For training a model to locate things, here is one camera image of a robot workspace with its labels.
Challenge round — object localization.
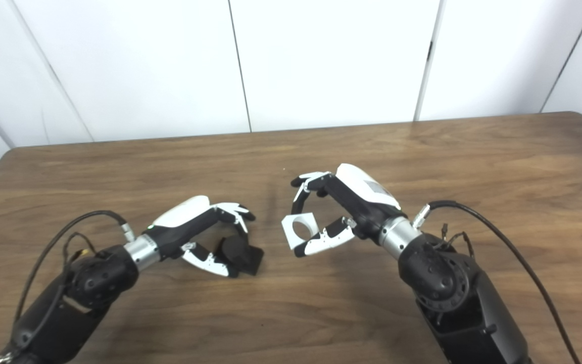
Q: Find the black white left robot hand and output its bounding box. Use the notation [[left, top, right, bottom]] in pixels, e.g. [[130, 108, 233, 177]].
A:
[[142, 195, 256, 278]]

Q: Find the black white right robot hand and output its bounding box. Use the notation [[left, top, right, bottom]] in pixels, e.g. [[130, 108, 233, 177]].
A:
[[290, 163, 408, 258]]

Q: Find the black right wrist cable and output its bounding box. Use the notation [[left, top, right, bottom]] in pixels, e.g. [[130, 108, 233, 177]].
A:
[[411, 200, 582, 364]]

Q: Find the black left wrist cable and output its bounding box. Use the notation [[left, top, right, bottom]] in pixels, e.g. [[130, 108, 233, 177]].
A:
[[0, 210, 136, 364]]

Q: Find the black peg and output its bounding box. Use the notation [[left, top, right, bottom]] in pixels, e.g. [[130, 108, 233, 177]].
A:
[[213, 234, 265, 277]]

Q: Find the thin wrist wire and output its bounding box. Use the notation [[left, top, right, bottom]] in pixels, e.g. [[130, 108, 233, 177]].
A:
[[62, 231, 101, 264], [435, 222, 475, 258]]

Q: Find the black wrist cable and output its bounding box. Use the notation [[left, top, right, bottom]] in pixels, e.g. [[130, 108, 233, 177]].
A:
[[411, 200, 582, 364], [0, 210, 136, 364]]

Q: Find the white square piece with hole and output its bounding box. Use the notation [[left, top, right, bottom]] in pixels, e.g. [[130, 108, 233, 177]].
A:
[[281, 212, 320, 251]]

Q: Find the thin left wrist wire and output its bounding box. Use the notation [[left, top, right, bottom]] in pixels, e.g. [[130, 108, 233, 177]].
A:
[[62, 231, 101, 264]]

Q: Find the thin right wrist wire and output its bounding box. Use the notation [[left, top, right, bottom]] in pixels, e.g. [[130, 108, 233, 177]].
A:
[[435, 222, 475, 258]]

